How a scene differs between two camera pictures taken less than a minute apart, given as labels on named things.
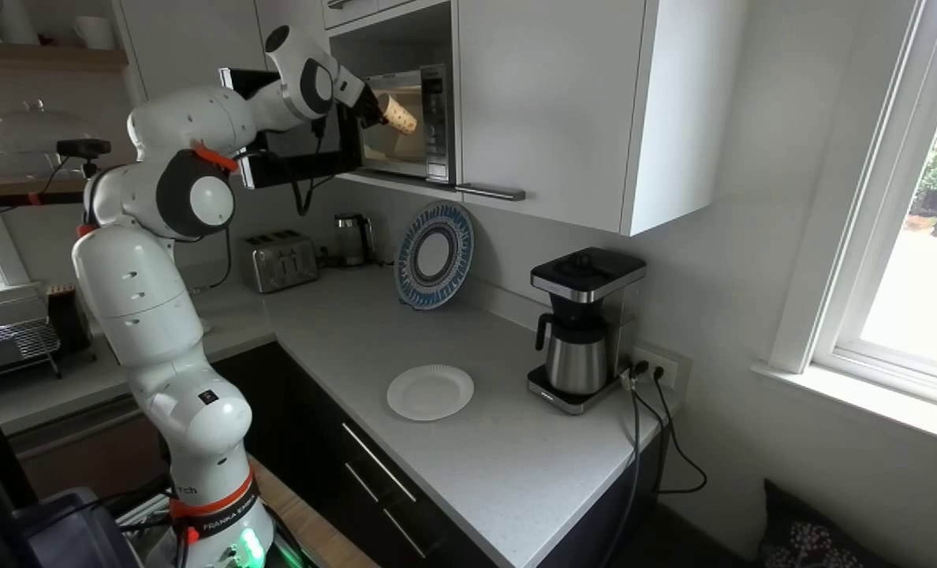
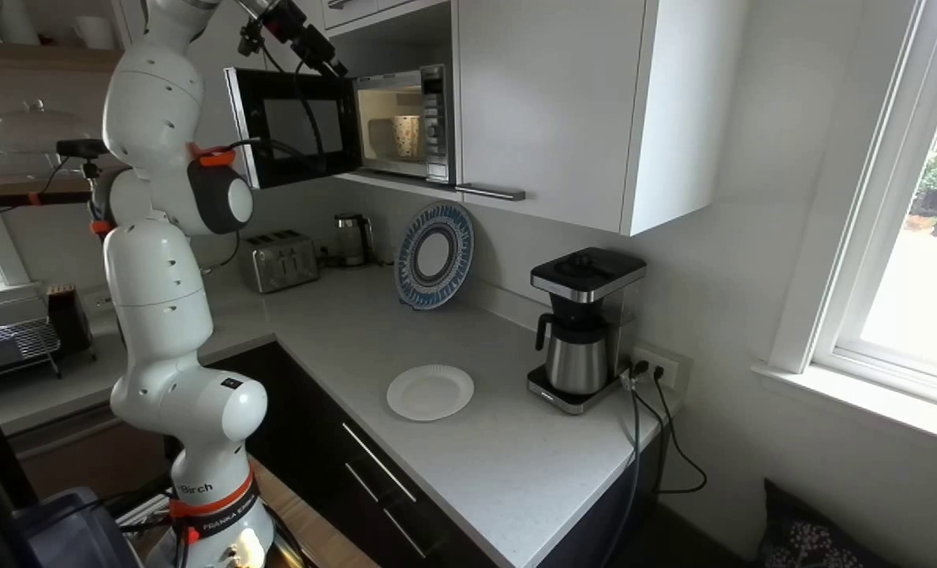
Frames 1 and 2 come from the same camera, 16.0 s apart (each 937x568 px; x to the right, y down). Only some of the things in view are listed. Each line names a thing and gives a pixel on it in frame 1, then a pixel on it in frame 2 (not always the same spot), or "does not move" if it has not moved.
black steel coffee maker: (581, 330) does not move
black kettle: (351, 238) does not move
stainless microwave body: (427, 94) does not move
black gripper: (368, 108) → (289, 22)
